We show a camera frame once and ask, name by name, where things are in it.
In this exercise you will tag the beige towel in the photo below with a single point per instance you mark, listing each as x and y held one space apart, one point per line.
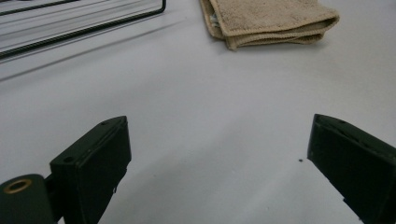
267 21

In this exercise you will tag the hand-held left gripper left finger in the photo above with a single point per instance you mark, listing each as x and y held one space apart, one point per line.
93 168

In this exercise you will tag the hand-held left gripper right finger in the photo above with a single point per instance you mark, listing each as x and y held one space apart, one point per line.
358 168

